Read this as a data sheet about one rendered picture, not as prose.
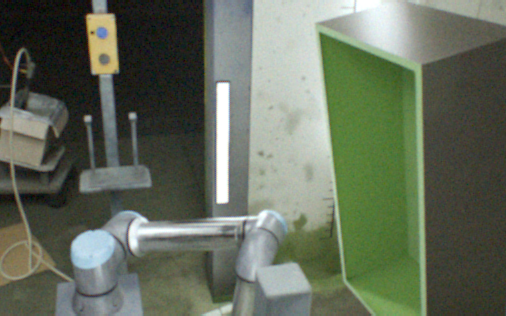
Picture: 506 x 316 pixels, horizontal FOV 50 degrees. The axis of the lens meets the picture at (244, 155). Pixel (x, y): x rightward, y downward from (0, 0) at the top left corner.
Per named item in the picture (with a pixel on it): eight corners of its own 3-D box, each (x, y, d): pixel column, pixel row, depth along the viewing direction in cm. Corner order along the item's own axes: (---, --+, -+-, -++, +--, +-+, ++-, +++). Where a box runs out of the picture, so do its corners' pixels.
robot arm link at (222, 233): (85, 231, 204) (273, 224, 175) (110, 209, 219) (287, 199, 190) (98, 266, 209) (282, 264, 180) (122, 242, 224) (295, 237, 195)
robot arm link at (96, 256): (66, 288, 195) (60, 247, 187) (93, 262, 209) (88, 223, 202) (103, 298, 190) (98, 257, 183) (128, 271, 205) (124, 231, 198)
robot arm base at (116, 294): (71, 324, 192) (68, 301, 188) (72, 290, 209) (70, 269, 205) (126, 315, 197) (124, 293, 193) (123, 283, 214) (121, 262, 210)
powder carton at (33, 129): (7, 127, 413) (17, 80, 399) (64, 143, 422) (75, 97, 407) (-18, 157, 365) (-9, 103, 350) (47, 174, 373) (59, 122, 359)
